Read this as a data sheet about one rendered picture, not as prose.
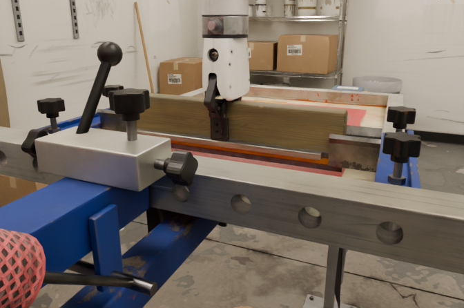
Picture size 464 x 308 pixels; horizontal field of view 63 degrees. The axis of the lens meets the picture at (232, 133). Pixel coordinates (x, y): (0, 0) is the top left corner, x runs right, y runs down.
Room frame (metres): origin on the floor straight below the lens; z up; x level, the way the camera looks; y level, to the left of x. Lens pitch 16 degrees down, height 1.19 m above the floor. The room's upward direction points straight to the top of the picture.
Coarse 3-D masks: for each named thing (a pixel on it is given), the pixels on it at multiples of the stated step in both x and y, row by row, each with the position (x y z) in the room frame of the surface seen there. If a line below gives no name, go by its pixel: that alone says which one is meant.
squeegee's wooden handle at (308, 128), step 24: (168, 96) 0.68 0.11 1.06; (144, 120) 0.69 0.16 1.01; (168, 120) 0.67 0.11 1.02; (192, 120) 0.65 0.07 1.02; (240, 120) 0.61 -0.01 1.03; (264, 120) 0.60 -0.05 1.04; (288, 120) 0.58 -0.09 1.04; (312, 120) 0.57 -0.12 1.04; (336, 120) 0.55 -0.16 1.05; (288, 144) 0.58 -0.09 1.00; (312, 144) 0.57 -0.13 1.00
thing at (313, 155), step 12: (144, 132) 0.67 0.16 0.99; (156, 132) 0.67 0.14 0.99; (204, 144) 0.62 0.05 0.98; (216, 144) 0.62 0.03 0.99; (228, 144) 0.61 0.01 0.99; (240, 144) 0.60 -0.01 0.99; (252, 144) 0.59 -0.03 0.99; (264, 144) 0.59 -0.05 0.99; (300, 156) 0.56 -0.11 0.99; (312, 156) 0.55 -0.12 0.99
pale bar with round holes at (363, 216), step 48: (0, 144) 0.47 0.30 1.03; (192, 192) 0.36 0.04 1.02; (240, 192) 0.34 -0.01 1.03; (288, 192) 0.32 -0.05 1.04; (336, 192) 0.31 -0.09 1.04; (384, 192) 0.31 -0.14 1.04; (432, 192) 0.31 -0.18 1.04; (336, 240) 0.30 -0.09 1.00; (384, 240) 0.29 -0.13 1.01; (432, 240) 0.27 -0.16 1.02
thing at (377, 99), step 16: (192, 96) 1.06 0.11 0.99; (256, 96) 1.21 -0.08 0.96; (272, 96) 1.19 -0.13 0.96; (288, 96) 1.17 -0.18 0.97; (304, 96) 1.15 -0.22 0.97; (320, 96) 1.13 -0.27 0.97; (336, 96) 1.11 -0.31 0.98; (352, 96) 1.10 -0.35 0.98; (368, 96) 1.08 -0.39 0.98; (384, 96) 1.06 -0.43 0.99; (400, 96) 1.05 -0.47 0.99; (384, 128) 0.71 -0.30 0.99
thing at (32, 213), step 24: (48, 192) 0.31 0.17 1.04; (72, 192) 0.31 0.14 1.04; (96, 192) 0.31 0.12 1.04; (120, 192) 0.34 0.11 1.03; (144, 192) 0.37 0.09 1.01; (0, 216) 0.27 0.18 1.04; (24, 216) 0.27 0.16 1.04; (48, 216) 0.27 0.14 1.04; (72, 216) 0.28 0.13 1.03; (120, 216) 0.33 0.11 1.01; (48, 240) 0.26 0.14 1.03; (72, 240) 0.28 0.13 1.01; (48, 264) 0.25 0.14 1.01; (72, 264) 0.28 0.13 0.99
